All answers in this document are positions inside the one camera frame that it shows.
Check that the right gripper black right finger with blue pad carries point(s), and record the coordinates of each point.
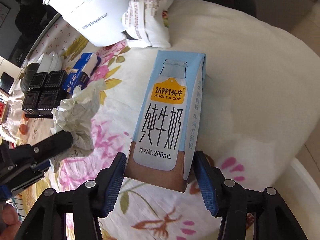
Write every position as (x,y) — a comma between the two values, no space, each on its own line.
(228,200)

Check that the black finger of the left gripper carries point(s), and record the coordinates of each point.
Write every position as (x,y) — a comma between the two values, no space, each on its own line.
(51,147)

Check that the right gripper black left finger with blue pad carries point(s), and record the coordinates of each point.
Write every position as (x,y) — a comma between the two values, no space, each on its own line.
(87,203)

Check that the white paper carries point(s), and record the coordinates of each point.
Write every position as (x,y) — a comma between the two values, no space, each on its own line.
(74,115)

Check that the light blue milk carton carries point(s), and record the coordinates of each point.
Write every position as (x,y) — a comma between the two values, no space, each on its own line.
(166,132)

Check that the white snack wrapper with text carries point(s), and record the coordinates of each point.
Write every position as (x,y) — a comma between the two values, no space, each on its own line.
(146,24)

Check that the white plastic trash bin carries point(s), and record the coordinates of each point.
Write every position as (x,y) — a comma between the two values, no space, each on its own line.
(301,194)

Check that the person's left hand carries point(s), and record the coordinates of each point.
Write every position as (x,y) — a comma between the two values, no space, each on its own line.
(11,219)

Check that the black plastic compartment tray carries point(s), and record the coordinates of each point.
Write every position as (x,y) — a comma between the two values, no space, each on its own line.
(45,93)

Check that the stacked white bowls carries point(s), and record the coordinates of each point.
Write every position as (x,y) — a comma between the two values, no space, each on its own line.
(49,62)

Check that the blue white tissue pack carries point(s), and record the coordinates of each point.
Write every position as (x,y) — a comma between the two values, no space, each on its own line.
(81,73)

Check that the floral white tablecloth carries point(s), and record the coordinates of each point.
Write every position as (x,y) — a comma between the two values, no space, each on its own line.
(257,105)

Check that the white electric cooking pot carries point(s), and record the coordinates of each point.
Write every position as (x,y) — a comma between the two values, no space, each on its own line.
(99,21)

